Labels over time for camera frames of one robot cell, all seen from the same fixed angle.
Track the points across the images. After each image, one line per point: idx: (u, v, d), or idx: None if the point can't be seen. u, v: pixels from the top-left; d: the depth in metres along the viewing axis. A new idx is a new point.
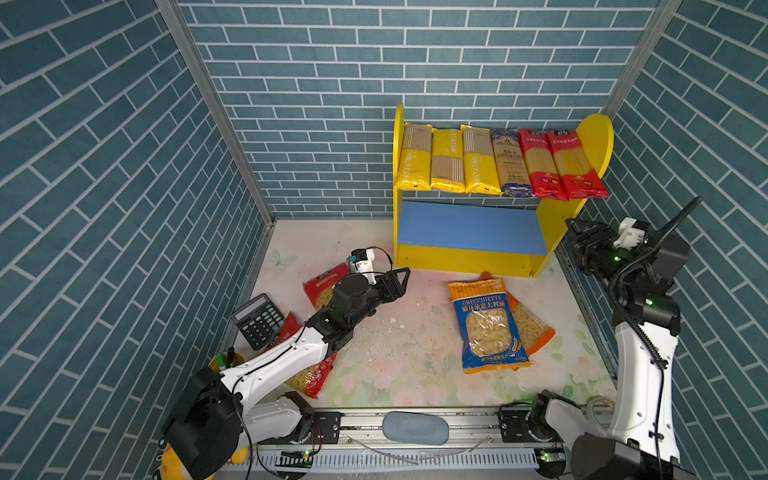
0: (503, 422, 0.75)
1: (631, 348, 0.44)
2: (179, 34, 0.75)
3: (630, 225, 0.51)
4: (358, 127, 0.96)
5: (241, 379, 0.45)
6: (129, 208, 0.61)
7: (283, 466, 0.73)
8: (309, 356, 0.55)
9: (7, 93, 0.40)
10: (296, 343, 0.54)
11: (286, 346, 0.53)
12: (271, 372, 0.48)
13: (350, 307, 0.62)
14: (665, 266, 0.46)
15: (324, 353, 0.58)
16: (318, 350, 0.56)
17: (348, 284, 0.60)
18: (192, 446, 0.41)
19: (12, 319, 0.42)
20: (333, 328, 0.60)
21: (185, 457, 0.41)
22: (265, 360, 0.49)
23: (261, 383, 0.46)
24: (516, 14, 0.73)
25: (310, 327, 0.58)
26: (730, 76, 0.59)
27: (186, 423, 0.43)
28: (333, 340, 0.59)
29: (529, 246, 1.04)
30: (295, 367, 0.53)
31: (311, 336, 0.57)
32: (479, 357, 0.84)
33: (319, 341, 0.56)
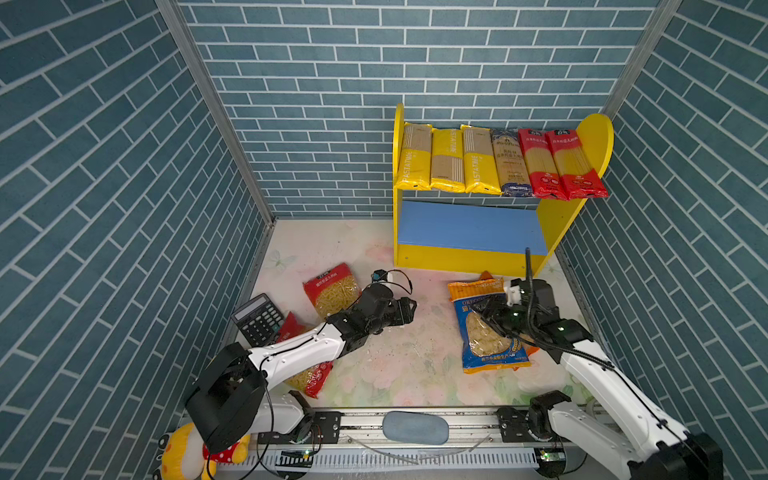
0: (503, 422, 0.75)
1: (584, 368, 0.51)
2: (179, 34, 0.75)
3: (510, 287, 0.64)
4: (358, 127, 0.96)
5: (267, 359, 0.47)
6: (129, 208, 0.61)
7: (283, 467, 0.73)
8: (327, 350, 0.57)
9: (7, 93, 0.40)
10: (318, 335, 0.57)
11: (308, 336, 0.55)
12: (294, 359, 0.50)
13: (374, 313, 0.66)
14: (546, 300, 0.62)
15: (338, 353, 0.60)
16: (336, 346, 0.58)
17: (378, 289, 0.66)
18: (212, 419, 0.42)
19: (13, 319, 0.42)
20: (350, 327, 0.63)
21: (203, 429, 0.42)
22: (291, 346, 0.52)
23: (285, 366, 0.49)
24: (516, 14, 0.73)
25: (329, 324, 0.61)
26: (730, 76, 0.59)
27: (209, 394, 0.44)
28: (348, 340, 0.61)
29: (529, 247, 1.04)
30: (314, 358, 0.55)
31: (331, 332, 0.59)
32: (479, 357, 0.84)
33: (338, 338, 0.58)
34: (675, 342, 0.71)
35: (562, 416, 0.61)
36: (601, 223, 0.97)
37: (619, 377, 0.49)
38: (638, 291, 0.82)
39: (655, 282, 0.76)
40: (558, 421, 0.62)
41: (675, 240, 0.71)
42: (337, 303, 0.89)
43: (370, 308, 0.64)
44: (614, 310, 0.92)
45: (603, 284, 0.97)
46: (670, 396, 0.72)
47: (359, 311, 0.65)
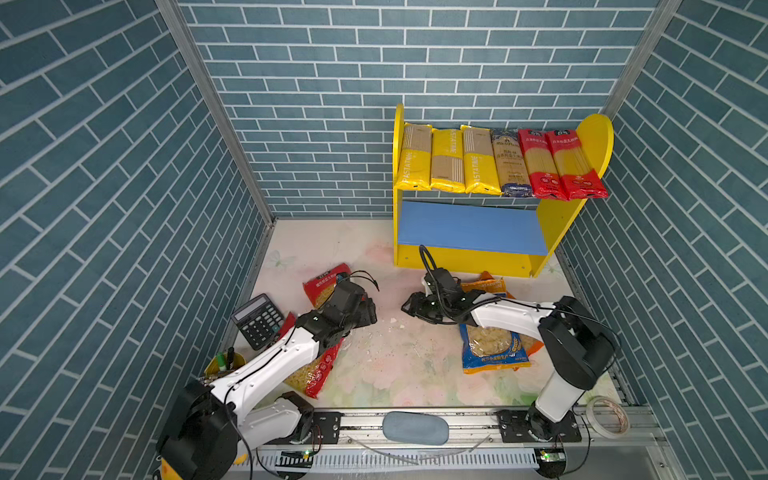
0: (503, 422, 0.75)
1: (483, 313, 0.63)
2: (179, 34, 0.75)
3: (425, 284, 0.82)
4: (358, 127, 0.96)
5: (233, 388, 0.44)
6: (129, 208, 0.61)
7: (283, 467, 0.73)
8: (301, 356, 0.55)
9: (7, 93, 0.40)
10: (286, 346, 0.53)
11: (275, 349, 0.52)
12: (264, 378, 0.48)
13: (347, 308, 0.66)
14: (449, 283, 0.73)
15: (314, 353, 0.58)
16: (309, 349, 0.56)
17: (348, 284, 0.66)
18: (192, 462, 0.40)
19: (13, 319, 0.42)
20: (323, 325, 0.60)
21: (185, 473, 0.40)
22: (257, 366, 0.48)
23: (254, 389, 0.46)
24: (516, 14, 0.73)
25: (298, 329, 0.57)
26: (730, 76, 0.59)
27: (182, 437, 0.42)
28: (322, 337, 0.58)
29: (529, 247, 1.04)
30: (289, 369, 0.53)
31: (301, 337, 0.56)
32: (479, 357, 0.84)
33: (309, 341, 0.56)
34: (675, 342, 0.71)
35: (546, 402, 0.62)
36: (601, 223, 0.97)
37: (508, 301, 0.59)
38: (638, 292, 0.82)
39: (655, 282, 0.76)
40: (548, 407, 0.63)
41: (675, 240, 0.71)
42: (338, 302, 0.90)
43: (343, 303, 0.64)
44: (614, 310, 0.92)
45: (603, 284, 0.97)
46: (670, 396, 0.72)
47: (331, 308, 0.64)
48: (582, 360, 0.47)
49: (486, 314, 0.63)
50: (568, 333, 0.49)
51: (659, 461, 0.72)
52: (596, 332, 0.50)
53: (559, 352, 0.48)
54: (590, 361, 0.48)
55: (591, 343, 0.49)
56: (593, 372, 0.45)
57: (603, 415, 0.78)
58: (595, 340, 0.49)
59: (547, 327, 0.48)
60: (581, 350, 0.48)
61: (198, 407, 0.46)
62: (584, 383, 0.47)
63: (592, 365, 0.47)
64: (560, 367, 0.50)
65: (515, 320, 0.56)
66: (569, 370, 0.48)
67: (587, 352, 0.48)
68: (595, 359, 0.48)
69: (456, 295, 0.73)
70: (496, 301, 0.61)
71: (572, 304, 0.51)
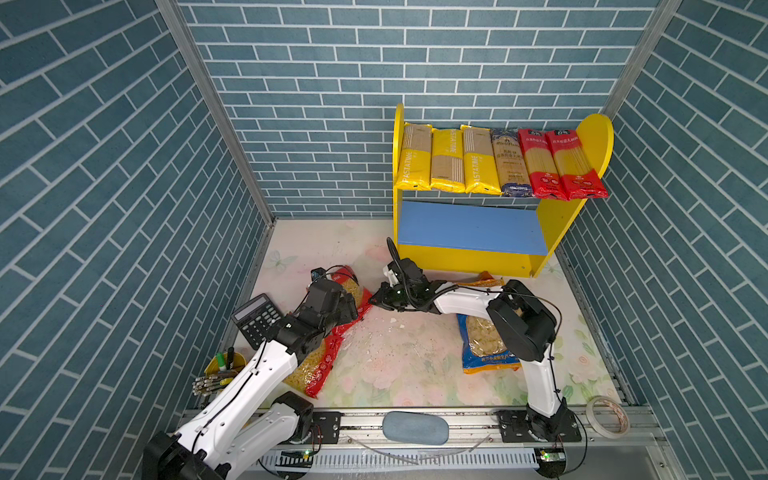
0: (503, 422, 0.75)
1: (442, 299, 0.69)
2: (179, 34, 0.75)
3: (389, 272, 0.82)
4: (358, 127, 0.96)
5: (202, 433, 0.41)
6: (130, 208, 0.62)
7: (283, 467, 0.73)
8: (277, 373, 0.51)
9: (7, 93, 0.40)
10: (257, 367, 0.49)
11: (246, 374, 0.48)
12: (235, 413, 0.44)
13: (325, 307, 0.61)
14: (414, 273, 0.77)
15: (293, 358, 0.53)
16: (284, 365, 0.51)
17: (324, 284, 0.60)
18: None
19: (13, 319, 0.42)
20: (297, 333, 0.55)
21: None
22: (226, 399, 0.45)
23: (226, 428, 0.43)
24: (516, 14, 0.73)
25: (270, 343, 0.52)
26: (730, 76, 0.59)
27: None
28: (301, 342, 0.54)
29: (528, 247, 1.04)
30: (267, 389, 0.50)
31: (274, 352, 0.51)
32: (479, 357, 0.84)
33: (284, 355, 0.51)
34: (675, 342, 0.71)
35: (536, 398, 0.64)
36: (601, 223, 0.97)
37: (465, 287, 0.65)
38: (638, 291, 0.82)
39: (655, 282, 0.76)
40: (537, 401, 0.64)
41: (675, 240, 0.71)
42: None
43: (320, 303, 0.59)
44: (614, 310, 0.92)
45: (604, 284, 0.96)
46: (670, 396, 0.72)
47: (308, 310, 0.59)
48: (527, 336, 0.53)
49: (444, 301, 0.69)
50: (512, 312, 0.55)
51: (659, 461, 0.72)
52: (537, 309, 0.56)
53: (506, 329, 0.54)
54: (532, 336, 0.53)
55: (533, 320, 0.55)
56: (536, 344, 0.53)
57: (604, 415, 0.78)
58: (536, 317, 0.55)
59: (495, 307, 0.54)
60: (524, 327, 0.54)
61: (173, 453, 0.43)
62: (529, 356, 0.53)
63: (534, 339, 0.53)
64: (509, 343, 0.56)
65: (470, 304, 0.62)
66: (515, 345, 0.55)
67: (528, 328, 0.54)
68: (536, 334, 0.54)
69: (422, 285, 0.79)
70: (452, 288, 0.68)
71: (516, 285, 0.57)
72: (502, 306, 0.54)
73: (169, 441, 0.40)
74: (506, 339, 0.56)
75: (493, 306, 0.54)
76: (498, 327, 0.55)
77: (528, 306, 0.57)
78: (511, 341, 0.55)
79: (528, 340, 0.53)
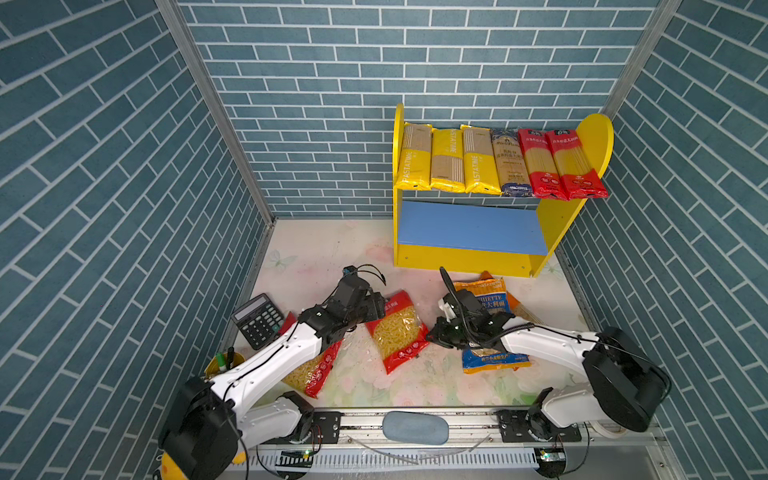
0: (503, 422, 0.75)
1: (518, 339, 0.59)
2: (179, 34, 0.75)
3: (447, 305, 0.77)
4: (358, 127, 0.96)
5: (233, 386, 0.44)
6: (129, 208, 0.61)
7: (283, 466, 0.73)
8: (304, 352, 0.54)
9: (7, 93, 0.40)
10: (288, 342, 0.53)
11: (278, 345, 0.52)
12: (264, 375, 0.47)
13: (351, 303, 0.65)
14: (473, 304, 0.69)
15: (319, 347, 0.57)
16: (311, 346, 0.55)
17: (353, 280, 0.64)
18: (190, 456, 0.41)
19: (13, 319, 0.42)
20: (326, 321, 0.59)
21: (185, 466, 0.40)
22: (258, 363, 0.48)
23: (253, 387, 0.45)
24: (516, 14, 0.73)
25: (300, 326, 0.56)
26: (730, 76, 0.59)
27: (183, 432, 0.42)
28: (327, 333, 0.58)
29: (528, 247, 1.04)
30: (292, 365, 0.53)
31: (304, 334, 0.55)
32: (479, 357, 0.84)
33: (312, 338, 0.55)
34: (675, 342, 0.71)
35: (554, 407, 0.61)
36: (601, 223, 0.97)
37: (543, 328, 0.56)
38: (638, 291, 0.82)
39: (655, 282, 0.76)
40: (555, 411, 0.61)
41: (675, 241, 0.71)
42: (399, 341, 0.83)
43: (347, 297, 0.62)
44: (614, 310, 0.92)
45: (604, 284, 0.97)
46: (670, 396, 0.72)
47: (336, 303, 0.63)
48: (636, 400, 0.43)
49: (518, 344, 0.59)
50: (615, 369, 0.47)
51: (659, 460, 0.72)
52: (645, 368, 0.46)
53: (606, 388, 0.44)
54: (640, 401, 0.43)
55: (640, 380, 0.45)
56: (646, 412, 0.43)
57: None
58: (644, 377, 0.45)
59: (593, 364, 0.44)
60: (632, 390, 0.44)
61: (199, 402, 0.46)
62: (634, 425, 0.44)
63: (643, 405, 0.43)
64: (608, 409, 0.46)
65: (550, 350, 0.53)
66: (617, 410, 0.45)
67: (634, 390, 0.44)
68: (645, 399, 0.44)
69: (483, 318, 0.70)
70: (529, 329, 0.58)
71: (617, 337, 0.47)
72: (601, 362, 0.44)
73: (202, 388, 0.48)
74: (605, 402, 0.46)
75: (591, 362, 0.44)
76: (597, 387, 0.45)
77: (633, 362, 0.46)
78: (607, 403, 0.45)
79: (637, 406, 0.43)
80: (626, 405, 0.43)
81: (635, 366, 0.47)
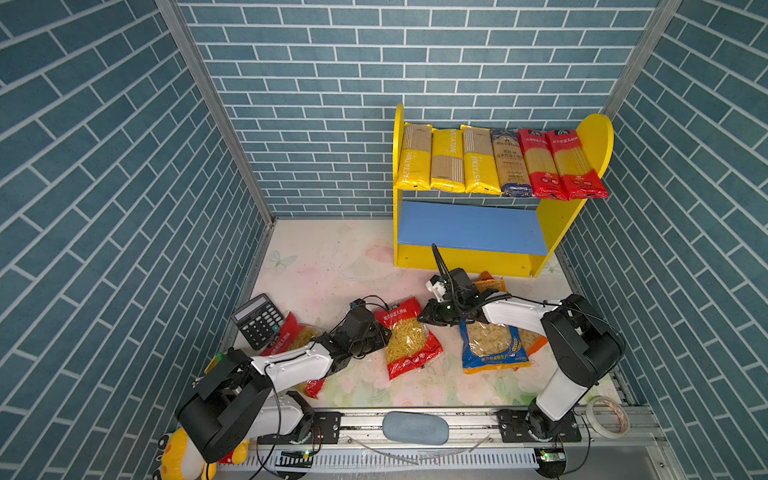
0: (503, 422, 0.75)
1: (494, 308, 0.65)
2: (179, 34, 0.75)
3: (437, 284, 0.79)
4: (358, 127, 0.96)
5: (270, 365, 0.50)
6: (130, 208, 0.62)
7: (283, 467, 0.73)
8: (317, 365, 0.60)
9: (7, 93, 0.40)
10: (310, 350, 0.60)
11: (301, 350, 0.58)
12: (291, 369, 0.53)
13: (357, 334, 0.70)
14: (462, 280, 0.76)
15: (325, 371, 0.63)
16: (324, 364, 0.61)
17: (361, 311, 0.71)
18: (207, 428, 0.42)
19: (13, 319, 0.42)
20: (336, 348, 0.66)
21: (199, 440, 0.41)
22: (287, 356, 0.54)
23: (284, 374, 0.51)
24: (516, 14, 0.73)
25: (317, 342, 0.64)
26: (730, 76, 0.59)
27: (207, 404, 0.44)
28: (334, 361, 0.64)
29: (528, 247, 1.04)
30: (304, 374, 0.57)
31: (321, 349, 0.63)
32: (479, 357, 0.84)
33: (327, 355, 0.62)
34: (675, 342, 0.71)
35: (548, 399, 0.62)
36: (601, 223, 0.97)
37: (520, 298, 0.60)
38: (638, 291, 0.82)
39: (655, 282, 0.76)
40: (546, 401, 0.63)
41: (675, 241, 0.71)
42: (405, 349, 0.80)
43: (354, 330, 0.69)
44: (614, 310, 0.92)
45: (604, 284, 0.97)
46: (670, 396, 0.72)
47: (342, 333, 0.69)
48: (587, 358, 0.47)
49: (496, 311, 0.65)
50: (571, 329, 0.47)
51: (659, 461, 0.72)
52: (601, 330, 0.50)
53: (562, 346, 0.48)
54: (590, 358, 0.48)
55: (595, 343, 0.49)
56: (595, 369, 0.47)
57: (604, 414, 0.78)
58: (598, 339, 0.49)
59: (551, 321, 0.49)
60: (583, 346, 0.48)
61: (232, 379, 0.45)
62: (584, 380, 0.47)
63: (592, 361, 0.47)
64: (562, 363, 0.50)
65: (523, 316, 0.57)
66: (570, 366, 0.49)
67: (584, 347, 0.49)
68: (596, 357, 0.48)
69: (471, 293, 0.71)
70: (506, 298, 0.63)
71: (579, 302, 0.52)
72: (559, 319, 0.50)
73: (241, 358, 0.47)
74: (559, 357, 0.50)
75: (549, 318, 0.50)
76: (553, 344, 0.50)
77: (591, 327, 0.50)
78: (563, 361, 0.50)
79: (587, 363, 0.47)
80: (576, 360, 0.47)
81: (593, 330, 0.50)
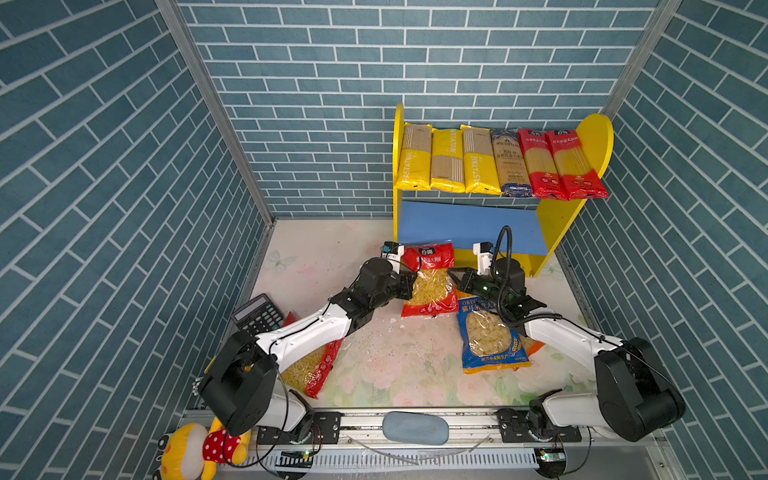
0: (503, 422, 0.75)
1: (539, 328, 0.60)
2: (179, 34, 0.75)
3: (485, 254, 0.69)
4: (358, 127, 0.96)
5: (275, 343, 0.47)
6: (130, 208, 0.62)
7: (283, 467, 0.73)
8: (334, 329, 0.58)
9: (7, 93, 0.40)
10: (323, 315, 0.57)
11: (313, 318, 0.55)
12: (302, 340, 0.50)
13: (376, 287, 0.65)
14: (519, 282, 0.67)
15: (345, 330, 0.61)
16: (343, 325, 0.59)
17: (376, 264, 0.64)
18: (227, 404, 0.43)
19: (13, 319, 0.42)
20: (355, 305, 0.63)
21: (222, 415, 0.43)
22: (296, 329, 0.51)
23: (294, 348, 0.49)
24: (516, 14, 0.73)
25: (332, 303, 0.61)
26: (730, 76, 0.59)
27: (223, 382, 0.45)
28: (354, 318, 0.61)
29: (528, 247, 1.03)
30: (320, 339, 0.55)
31: (336, 311, 0.59)
32: (479, 357, 0.84)
33: (344, 316, 0.59)
34: (675, 342, 0.71)
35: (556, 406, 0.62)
36: (601, 223, 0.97)
37: (569, 321, 0.56)
38: (638, 291, 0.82)
39: (655, 282, 0.76)
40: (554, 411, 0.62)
41: (675, 241, 0.71)
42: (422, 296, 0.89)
43: (371, 285, 0.64)
44: (614, 310, 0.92)
45: (603, 284, 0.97)
46: None
47: (360, 289, 0.65)
48: (640, 415, 0.43)
49: (539, 328, 0.60)
50: (627, 376, 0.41)
51: (659, 460, 0.72)
52: (662, 387, 0.44)
53: (609, 389, 0.44)
54: (640, 412, 0.43)
55: (651, 398, 0.44)
56: (643, 425, 0.42)
57: None
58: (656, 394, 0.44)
59: (605, 362, 0.44)
60: (637, 398, 0.44)
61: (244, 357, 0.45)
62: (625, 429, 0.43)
63: (644, 415, 0.43)
64: (604, 405, 0.46)
65: (570, 345, 0.53)
66: (613, 411, 0.44)
67: (638, 403, 0.43)
68: (648, 413, 0.43)
69: (517, 298, 0.70)
70: (554, 319, 0.58)
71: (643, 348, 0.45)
72: (615, 362, 0.44)
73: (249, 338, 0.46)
74: (604, 400, 0.45)
75: (603, 357, 0.45)
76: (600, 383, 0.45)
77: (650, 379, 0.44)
78: (607, 405, 0.45)
79: (637, 419, 0.42)
80: (624, 410, 0.42)
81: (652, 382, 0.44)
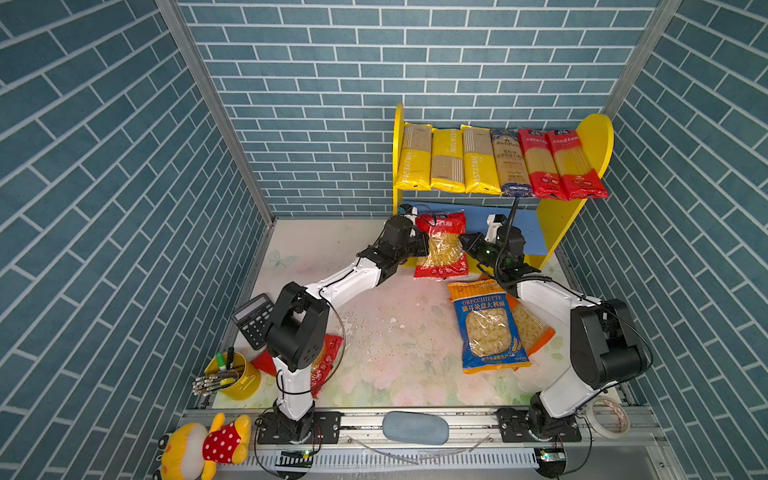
0: (503, 422, 0.75)
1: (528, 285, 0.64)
2: (179, 34, 0.75)
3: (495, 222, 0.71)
4: (358, 127, 0.96)
5: (323, 289, 0.54)
6: (130, 208, 0.62)
7: (283, 466, 0.73)
8: (368, 279, 0.64)
9: (7, 93, 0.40)
10: (356, 267, 0.63)
11: (348, 269, 0.62)
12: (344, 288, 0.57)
13: (400, 241, 0.72)
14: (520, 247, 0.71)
15: (377, 280, 0.68)
16: (375, 275, 0.66)
17: (398, 219, 0.71)
18: (290, 344, 0.50)
19: (13, 318, 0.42)
20: (382, 258, 0.69)
21: (287, 353, 0.50)
22: (335, 277, 0.58)
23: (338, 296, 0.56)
24: (516, 14, 0.73)
25: (362, 257, 0.67)
26: (730, 75, 0.59)
27: (283, 328, 0.52)
28: (384, 268, 0.69)
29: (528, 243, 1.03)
30: (355, 289, 0.62)
31: (368, 263, 0.65)
32: (479, 357, 0.84)
33: (376, 267, 0.65)
34: (675, 342, 0.71)
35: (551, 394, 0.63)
36: (601, 223, 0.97)
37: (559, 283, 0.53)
38: (638, 291, 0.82)
39: (655, 282, 0.76)
40: (550, 398, 0.63)
41: (675, 241, 0.71)
42: (434, 258, 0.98)
43: (394, 238, 0.70)
44: None
45: (604, 284, 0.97)
46: (669, 396, 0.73)
47: (385, 244, 0.71)
48: (602, 364, 0.47)
49: (528, 287, 0.64)
50: (598, 328, 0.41)
51: (659, 461, 0.72)
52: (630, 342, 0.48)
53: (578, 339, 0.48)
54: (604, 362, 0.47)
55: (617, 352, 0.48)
56: (603, 374, 0.47)
57: (604, 415, 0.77)
58: (623, 348, 0.48)
59: (578, 313, 0.48)
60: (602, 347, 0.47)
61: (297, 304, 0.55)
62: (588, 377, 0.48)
63: (607, 364, 0.47)
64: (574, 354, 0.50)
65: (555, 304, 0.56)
66: (581, 361, 0.49)
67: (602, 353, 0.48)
68: (611, 363, 0.47)
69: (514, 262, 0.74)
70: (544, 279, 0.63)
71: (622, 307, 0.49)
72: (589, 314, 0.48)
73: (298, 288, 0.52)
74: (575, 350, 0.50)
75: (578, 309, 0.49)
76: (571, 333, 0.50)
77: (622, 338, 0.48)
78: (576, 354, 0.50)
79: (598, 366, 0.47)
80: (588, 358, 0.47)
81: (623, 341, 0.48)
